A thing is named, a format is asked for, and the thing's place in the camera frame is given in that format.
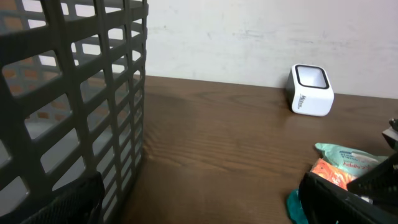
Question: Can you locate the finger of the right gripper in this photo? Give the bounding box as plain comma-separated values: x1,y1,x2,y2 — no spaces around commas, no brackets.
347,153,397,205

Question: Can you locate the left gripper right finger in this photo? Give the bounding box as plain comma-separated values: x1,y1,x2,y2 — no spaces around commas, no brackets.
298,172,397,224

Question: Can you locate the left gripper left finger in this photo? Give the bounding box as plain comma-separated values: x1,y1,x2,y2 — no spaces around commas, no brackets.
20,172,104,224

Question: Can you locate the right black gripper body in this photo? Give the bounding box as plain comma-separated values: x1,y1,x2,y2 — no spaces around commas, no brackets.
382,118,398,151

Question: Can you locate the teal mouthwash bottle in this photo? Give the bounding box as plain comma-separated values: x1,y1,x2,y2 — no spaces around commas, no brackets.
286,189,308,224

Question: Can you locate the small orange snack pack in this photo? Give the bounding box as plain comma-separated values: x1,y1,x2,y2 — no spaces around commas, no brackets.
310,158,356,190

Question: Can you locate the mint green wipes pack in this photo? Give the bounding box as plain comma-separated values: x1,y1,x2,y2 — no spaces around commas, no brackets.
315,143,388,177

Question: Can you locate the grey plastic shopping basket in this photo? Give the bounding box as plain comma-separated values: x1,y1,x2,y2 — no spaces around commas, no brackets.
1,0,149,223

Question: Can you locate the white barcode scanner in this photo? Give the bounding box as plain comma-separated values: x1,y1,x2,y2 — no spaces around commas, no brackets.
285,64,335,116

